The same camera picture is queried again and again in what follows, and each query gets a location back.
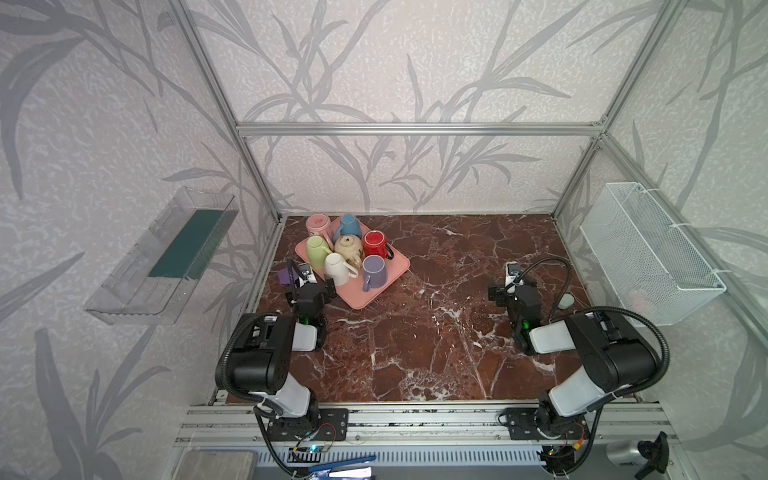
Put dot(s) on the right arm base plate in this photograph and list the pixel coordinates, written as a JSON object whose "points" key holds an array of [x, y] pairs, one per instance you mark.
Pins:
{"points": [[525, 424]]}

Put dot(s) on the beige teapot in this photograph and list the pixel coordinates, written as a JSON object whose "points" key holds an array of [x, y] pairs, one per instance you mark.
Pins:
{"points": [[350, 247]]}

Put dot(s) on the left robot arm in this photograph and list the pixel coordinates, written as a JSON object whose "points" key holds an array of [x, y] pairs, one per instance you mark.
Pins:
{"points": [[255, 363]]}

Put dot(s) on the red mug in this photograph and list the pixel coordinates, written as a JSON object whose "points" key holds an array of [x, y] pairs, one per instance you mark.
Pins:
{"points": [[376, 243]]}

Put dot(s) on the pale green soap bar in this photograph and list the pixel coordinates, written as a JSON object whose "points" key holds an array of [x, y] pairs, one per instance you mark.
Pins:
{"points": [[567, 301]]}

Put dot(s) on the white wire basket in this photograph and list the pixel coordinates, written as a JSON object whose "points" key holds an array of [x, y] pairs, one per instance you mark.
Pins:
{"points": [[639, 246]]}

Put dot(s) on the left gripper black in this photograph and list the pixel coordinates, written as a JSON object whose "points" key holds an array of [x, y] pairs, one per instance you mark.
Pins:
{"points": [[300, 282]]}

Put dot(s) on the purple spatula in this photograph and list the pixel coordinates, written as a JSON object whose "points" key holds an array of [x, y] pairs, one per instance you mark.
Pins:
{"points": [[287, 277]]}

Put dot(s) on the lavender mug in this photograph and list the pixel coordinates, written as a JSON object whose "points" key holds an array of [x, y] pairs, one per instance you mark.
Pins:
{"points": [[375, 274]]}

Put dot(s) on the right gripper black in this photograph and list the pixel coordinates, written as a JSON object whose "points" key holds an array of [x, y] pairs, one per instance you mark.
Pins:
{"points": [[507, 294]]}

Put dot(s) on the blue handled tool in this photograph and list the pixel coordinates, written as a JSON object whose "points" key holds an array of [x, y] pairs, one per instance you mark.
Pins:
{"points": [[350, 469]]}

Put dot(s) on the silver black clamp device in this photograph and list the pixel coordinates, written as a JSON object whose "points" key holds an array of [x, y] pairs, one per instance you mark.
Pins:
{"points": [[649, 456]]}

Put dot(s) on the pink mug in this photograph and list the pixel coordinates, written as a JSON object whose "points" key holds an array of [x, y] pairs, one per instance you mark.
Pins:
{"points": [[319, 225]]}

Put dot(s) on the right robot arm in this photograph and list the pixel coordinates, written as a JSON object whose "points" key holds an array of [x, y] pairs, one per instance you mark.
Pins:
{"points": [[621, 352]]}

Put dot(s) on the clear plastic wall shelf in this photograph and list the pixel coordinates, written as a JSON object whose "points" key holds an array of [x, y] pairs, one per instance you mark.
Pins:
{"points": [[154, 281]]}

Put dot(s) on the light green mug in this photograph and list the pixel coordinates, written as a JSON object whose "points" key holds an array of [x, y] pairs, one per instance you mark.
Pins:
{"points": [[317, 251]]}

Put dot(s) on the white mug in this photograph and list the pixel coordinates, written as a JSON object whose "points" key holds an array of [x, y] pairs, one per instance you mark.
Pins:
{"points": [[338, 270]]}

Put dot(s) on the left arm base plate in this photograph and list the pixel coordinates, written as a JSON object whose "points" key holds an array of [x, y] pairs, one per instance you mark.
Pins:
{"points": [[325, 424]]}

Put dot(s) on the blue mug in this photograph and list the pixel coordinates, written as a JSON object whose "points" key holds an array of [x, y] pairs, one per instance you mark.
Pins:
{"points": [[348, 225]]}

